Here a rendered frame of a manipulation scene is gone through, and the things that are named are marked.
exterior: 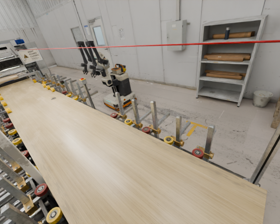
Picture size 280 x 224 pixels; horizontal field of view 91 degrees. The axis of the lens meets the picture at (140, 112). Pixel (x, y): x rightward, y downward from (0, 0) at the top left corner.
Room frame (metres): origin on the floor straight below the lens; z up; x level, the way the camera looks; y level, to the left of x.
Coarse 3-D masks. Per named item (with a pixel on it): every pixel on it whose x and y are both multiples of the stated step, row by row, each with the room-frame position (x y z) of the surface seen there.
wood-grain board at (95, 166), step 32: (32, 96) 2.53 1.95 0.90; (64, 96) 2.24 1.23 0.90; (32, 128) 1.40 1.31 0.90; (64, 128) 1.28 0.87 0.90; (96, 128) 1.17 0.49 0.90; (128, 128) 1.07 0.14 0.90; (64, 160) 0.81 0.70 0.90; (96, 160) 0.75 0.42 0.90; (128, 160) 0.69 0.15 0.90; (160, 160) 0.64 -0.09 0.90; (192, 160) 0.59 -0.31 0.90; (64, 192) 0.53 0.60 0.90; (96, 192) 0.49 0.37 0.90; (128, 192) 0.45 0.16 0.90; (160, 192) 0.42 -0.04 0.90; (192, 192) 0.39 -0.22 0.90; (224, 192) 0.36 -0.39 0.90; (256, 192) 0.33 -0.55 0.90
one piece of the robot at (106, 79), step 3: (96, 60) 3.17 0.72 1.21; (99, 63) 3.11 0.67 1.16; (102, 63) 3.02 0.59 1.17; (102, 66) 3.06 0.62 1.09; (108, 66) 3.15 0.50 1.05; (105, 69) 3.09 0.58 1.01; (105, 72) 3.09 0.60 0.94; (108, 72) 3.14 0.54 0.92; (108, 75) 3.08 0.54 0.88; (102, 78) 3.18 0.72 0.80; (105, 78) 3.08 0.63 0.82; (108, 78) 3.07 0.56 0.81; (105, 81) 3.02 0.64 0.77; (108, 81) 3.05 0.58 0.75; (111, 81) 3.09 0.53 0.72; (108, 84) 3.04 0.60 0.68
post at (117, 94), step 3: (117, 93) 1.40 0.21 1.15; (117, 96) 1.39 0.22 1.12; (117, 99) 1.40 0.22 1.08; (120, 99) 1.41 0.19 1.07; (117, 102) 1.41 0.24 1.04; (120, 102) 1.41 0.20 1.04; (120, 105) 1.40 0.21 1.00; (120, 108) 1.39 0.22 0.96; (120, 111) 1.40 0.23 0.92; (123, 111) 1.41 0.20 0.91; (123, 114) 1.40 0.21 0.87; (123, 120) 1.40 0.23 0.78
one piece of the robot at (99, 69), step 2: (98, 66) 3.14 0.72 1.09; (100, 66) 3.06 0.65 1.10; (96, 68) 3.19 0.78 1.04; (98, 68) 3.16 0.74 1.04; (100, 68) 3.08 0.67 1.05; (102, 68) 3.02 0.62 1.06; (96, 70) 3.05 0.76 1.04; (98, 70) 3.00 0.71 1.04; (100, 70) 2.96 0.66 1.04; (102, 70) 2.99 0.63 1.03; (104, 70) 3.02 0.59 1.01; (96, 72) 3.17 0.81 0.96; (98, 72) 3.20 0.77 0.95; (102, 72) 2.98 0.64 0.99; (104, 72) 3.01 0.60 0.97; (98, 74) 3.19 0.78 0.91; (102, 74) 2.97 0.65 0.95; (104, 74) 3.00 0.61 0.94; (104, 76) 2.99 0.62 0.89
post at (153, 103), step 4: (152, 100) 1.06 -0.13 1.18; (152, 104) 1.03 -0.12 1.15; (152, 108) 1.04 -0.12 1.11; (152, 112) 1.04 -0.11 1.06; (156, 112) 1.05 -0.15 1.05; (152, 116) 1.05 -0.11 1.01; (156, 116) 1.05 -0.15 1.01; (152, 120) 1.05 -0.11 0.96; (156, 120) 1.04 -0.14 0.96; (156, 124) 1.04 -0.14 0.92; (156, 128) 1.03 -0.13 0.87; (156, 136) 1.03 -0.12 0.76
